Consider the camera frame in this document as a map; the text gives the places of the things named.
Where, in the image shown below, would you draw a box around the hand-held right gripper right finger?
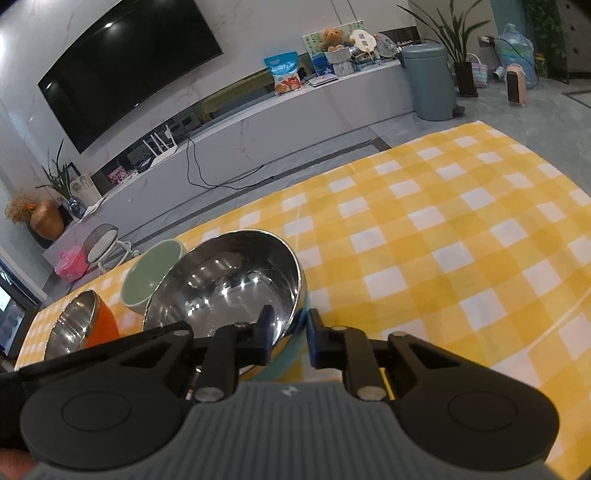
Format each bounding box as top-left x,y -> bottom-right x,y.
308,309 -> 499,400

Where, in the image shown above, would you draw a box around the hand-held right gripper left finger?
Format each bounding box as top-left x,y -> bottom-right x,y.
92,305 -> 274,401

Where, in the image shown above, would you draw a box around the blue steel bowl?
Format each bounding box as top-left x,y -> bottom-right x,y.
143,232 -> 308,381

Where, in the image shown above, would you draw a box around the orange steel bowl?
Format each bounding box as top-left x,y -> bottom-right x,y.
45,290 -> 121,360

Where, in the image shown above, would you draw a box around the green ceramic bowl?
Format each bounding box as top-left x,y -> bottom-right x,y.
122,240 -> 187,316

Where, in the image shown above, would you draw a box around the dark framed glass door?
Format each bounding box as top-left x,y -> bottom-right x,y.
0,258 -> 40,361

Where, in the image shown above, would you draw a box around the pink case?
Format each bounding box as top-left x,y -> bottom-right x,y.
54,246 -> 89,283

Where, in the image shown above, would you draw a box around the yellow checked tablecloth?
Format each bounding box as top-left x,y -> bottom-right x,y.
14,121 -> 591,480

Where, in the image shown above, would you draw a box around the grey round stool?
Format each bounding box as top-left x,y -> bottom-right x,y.
82,223 -> 139,277

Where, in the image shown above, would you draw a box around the bronze vase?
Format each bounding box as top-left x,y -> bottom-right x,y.
30,199 -> 65,241

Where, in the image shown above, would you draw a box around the dried flowers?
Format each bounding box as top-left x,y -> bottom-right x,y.
4,194 -> 38,227

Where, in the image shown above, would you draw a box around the white marble television cabinet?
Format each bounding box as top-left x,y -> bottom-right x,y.
42,60 -> 416,261

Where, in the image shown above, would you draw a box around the white router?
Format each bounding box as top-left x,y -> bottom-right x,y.
142,124 -> 178,164

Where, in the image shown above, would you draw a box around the white printed box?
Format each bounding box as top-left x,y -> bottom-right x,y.
69,172 -> 103,206

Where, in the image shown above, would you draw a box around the green leafy plant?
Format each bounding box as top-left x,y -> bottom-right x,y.
37,140 -> 79,204

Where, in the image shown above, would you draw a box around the blue snack bag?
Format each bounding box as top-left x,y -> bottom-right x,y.
264,55 -> 303,96

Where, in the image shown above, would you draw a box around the grey blue trash bin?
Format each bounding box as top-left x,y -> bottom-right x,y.
399,41 -> 465,121

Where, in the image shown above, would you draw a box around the teddy bear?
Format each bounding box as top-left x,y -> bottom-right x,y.
321,28 -> 356,77

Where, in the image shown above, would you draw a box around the green picture board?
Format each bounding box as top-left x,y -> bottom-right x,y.
302,21 -> 365,75

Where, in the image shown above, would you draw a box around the potted green plant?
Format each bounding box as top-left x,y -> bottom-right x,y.
399,0 -> 492,97

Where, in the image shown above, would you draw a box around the white round fan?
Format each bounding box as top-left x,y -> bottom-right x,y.
348,30 -> 376,51

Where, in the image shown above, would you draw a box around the woven basket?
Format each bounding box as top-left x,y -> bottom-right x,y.
466,53 -> 489,88

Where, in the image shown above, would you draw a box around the pink heater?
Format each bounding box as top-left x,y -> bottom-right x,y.
505,64 -> 528,108

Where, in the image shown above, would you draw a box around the blue plastic bag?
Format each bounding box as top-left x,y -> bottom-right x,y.
496,23 -> 539,90

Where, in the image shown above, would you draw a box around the hanging vine plant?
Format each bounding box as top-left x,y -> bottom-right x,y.
529,0 -> 566,61

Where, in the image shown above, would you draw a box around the black cable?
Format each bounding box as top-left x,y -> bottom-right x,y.
186,136 -> 287,189

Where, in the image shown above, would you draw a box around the black wall television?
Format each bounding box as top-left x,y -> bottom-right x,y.
37,0 -> 225,154

